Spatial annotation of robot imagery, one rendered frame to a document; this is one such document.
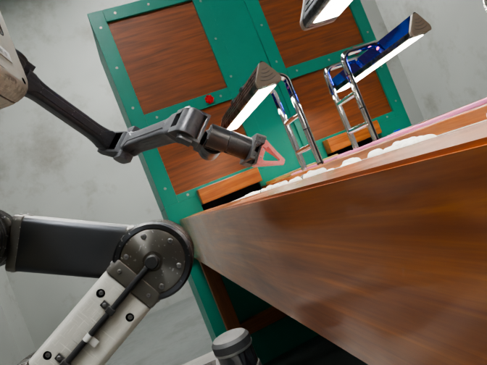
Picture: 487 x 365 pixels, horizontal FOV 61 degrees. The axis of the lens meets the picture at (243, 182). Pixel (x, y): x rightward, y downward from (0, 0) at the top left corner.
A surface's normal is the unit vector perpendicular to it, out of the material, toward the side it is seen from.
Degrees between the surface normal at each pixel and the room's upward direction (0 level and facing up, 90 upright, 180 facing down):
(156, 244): 89
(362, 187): 90
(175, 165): 90
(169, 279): 91
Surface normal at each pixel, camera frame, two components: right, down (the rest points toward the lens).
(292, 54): 0.22, -0.11
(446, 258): -0.90, 0.36
